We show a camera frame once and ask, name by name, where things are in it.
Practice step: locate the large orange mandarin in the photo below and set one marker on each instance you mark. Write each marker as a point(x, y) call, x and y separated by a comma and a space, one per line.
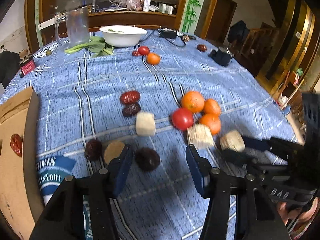
point(193, 101)

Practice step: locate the person right hand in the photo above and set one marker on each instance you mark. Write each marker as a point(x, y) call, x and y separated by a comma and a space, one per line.
point(303, 221)

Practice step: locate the clear glass pitcher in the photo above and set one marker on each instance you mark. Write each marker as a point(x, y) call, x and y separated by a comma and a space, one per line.
point(77, 27)

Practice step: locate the blue plaid tablecloth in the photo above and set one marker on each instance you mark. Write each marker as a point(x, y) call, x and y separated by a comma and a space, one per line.
point(79, 97)

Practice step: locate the brown cardboard tray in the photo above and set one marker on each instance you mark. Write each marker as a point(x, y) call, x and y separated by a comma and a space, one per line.
point(21, 201)

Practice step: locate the dark jujube date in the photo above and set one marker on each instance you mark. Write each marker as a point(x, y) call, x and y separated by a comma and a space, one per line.
point(131, 110)

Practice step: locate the white plastic bowl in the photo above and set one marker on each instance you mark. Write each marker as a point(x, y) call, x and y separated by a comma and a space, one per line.
point(121, 36)

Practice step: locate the far small orange mandarin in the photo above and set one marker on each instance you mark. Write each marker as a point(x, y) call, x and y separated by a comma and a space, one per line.
point(153, 59)

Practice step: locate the far small red tomato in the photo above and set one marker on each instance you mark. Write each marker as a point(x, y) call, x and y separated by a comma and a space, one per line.
point(143, 50)

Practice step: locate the red jujube in tray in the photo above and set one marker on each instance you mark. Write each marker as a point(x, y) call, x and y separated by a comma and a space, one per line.
point(16, 144)

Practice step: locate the red small box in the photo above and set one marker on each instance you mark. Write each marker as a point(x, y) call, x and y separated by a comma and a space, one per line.
point(26, 65)

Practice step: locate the black power adapter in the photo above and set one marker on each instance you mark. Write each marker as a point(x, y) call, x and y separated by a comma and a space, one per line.
point(167, 33)

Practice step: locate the dark round jujube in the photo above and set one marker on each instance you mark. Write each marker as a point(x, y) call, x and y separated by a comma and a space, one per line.
point(147, 159)

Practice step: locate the wooden sideboard cabinet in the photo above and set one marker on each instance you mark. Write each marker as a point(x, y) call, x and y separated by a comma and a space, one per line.
point(141, 19)

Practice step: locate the green leafy vegetable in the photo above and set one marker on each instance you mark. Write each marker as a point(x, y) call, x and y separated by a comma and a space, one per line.
point(96, 45)

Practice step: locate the white plastic bag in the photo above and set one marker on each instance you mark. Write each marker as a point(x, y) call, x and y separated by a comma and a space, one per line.
point(130, 5)

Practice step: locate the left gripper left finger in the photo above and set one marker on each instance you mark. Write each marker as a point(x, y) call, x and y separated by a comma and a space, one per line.
point(63, 218)

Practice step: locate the beige yam piece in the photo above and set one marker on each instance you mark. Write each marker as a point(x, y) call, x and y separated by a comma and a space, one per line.
point(200, 136)
point(113, 150)
point(145, 124)
point(232, 141)

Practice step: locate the black pouch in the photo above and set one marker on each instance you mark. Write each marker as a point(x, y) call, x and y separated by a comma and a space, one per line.
point(222, 56)

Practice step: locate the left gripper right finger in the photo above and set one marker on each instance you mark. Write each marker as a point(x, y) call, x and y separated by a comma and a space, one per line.
point(256, 215)

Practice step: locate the white tube box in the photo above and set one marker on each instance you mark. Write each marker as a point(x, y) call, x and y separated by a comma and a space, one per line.
point(146, 5)

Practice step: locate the far red jujube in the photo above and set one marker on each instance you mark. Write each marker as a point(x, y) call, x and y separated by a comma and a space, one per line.
point(202, 47)

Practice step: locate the red jujube date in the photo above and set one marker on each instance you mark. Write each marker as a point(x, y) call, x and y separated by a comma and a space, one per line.
point(130, 97)

